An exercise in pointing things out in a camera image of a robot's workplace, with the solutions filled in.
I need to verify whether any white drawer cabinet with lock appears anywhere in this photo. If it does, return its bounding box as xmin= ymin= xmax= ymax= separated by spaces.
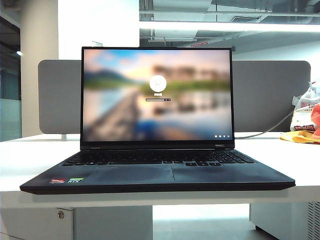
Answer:
xmin=0 ymin=206 xmax=153 ymax=240

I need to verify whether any grey power cable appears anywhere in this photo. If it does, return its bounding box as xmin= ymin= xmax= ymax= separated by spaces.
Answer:
xmin=234 ymin=109 xmax=295 ymax=140

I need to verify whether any dark grey laptop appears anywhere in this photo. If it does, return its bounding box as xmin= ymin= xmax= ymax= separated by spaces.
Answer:
xmin=19 ymin=46 xmax=297 ymax=196

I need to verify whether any orange red plastic bag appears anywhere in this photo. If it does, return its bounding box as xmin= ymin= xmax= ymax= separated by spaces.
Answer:
xmin=309 ymin=103 xmax=320 ymax=145

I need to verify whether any grey felt desk divider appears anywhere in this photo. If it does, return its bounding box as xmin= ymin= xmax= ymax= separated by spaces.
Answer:
xmin=37 ymin=59 xmax=312 ymax=135

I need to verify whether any yellow cloth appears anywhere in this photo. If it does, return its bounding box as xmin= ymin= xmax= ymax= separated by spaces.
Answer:
xmin=279 ymin=129 xmax=320 ymax=145

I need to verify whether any grey hanging ceiling rail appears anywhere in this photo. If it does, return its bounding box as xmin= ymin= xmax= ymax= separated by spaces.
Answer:
xmin=148 ymin=36 xmax=198 ymax=43

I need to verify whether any white vented cabinet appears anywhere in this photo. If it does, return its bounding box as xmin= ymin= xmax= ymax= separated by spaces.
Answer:
xmin=249 ymin=201 xmax=320 ymax=240

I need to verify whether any white printed plastic bag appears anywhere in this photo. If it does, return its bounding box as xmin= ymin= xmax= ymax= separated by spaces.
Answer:
xmin=290 ymin=76 xmax=320 ymax=133

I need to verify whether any long ceiling light strip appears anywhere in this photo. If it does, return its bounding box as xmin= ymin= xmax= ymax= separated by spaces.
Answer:
xmin=139 ymin=20 xmax=320 ymax=33

